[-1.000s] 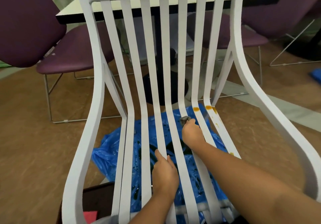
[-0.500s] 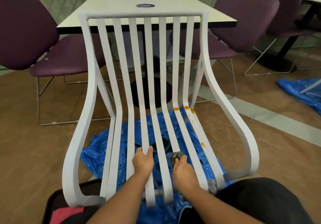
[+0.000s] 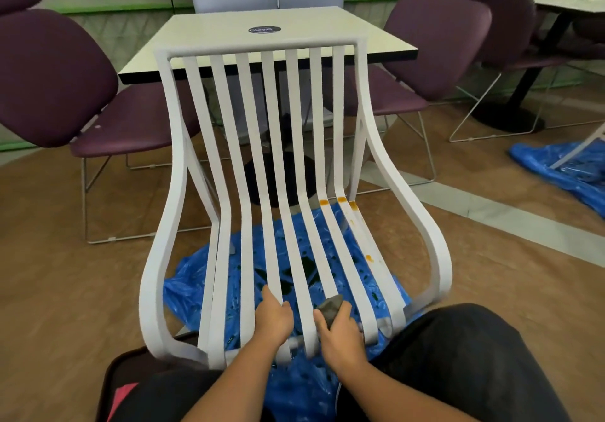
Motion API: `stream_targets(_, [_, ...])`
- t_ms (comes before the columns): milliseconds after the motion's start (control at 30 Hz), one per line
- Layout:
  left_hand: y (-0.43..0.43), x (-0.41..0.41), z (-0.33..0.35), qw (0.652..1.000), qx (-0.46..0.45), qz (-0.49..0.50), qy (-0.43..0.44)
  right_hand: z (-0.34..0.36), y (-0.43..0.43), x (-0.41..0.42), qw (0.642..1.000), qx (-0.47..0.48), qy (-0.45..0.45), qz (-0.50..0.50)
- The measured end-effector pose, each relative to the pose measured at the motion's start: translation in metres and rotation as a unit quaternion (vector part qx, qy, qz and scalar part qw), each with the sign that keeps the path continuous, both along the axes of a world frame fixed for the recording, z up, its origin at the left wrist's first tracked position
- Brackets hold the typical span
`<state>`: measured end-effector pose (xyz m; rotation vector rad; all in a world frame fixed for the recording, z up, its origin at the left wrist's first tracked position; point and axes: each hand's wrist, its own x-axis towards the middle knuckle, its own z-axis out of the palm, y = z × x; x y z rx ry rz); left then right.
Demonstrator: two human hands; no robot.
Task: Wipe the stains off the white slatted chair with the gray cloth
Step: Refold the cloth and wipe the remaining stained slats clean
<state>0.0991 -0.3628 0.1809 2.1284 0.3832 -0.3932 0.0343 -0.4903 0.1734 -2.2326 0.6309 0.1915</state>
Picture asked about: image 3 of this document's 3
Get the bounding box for person's left hand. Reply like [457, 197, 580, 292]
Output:
[255, 284, 296, 354]

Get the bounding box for dark brown tray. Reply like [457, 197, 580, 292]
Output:
[96, 334, 209, 422]

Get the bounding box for cream square table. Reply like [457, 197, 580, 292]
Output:
[118, 5, 420, 85]
[527, 0, 605, 15]

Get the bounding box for blue plastic sheet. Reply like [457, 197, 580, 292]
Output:
[508, 140, 605, 219]
[163, 204, 422, 422]

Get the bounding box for black round table base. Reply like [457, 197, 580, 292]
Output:
[472, 12, 573, 135]
[243, 114, 327, 209]

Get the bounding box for pink cloth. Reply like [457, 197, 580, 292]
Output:
[106, 382, 141, 422]

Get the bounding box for person's right forearm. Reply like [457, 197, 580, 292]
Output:
[338, 360, 466, 422]

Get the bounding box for purple lounge chair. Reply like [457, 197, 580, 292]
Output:
[0, 0, 209, 246]
[449, 0, 605, 143]
[557, 10, 605, 61]
[330, 0, 554, 196]

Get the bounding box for grey cleaning cloth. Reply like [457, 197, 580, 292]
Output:
[316, 295, 345, 331]

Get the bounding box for person's left forearm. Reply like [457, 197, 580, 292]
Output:
[181, 339, 280, 422]

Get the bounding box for person's right hand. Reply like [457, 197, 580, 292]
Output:
[313, 300, 369, 375]

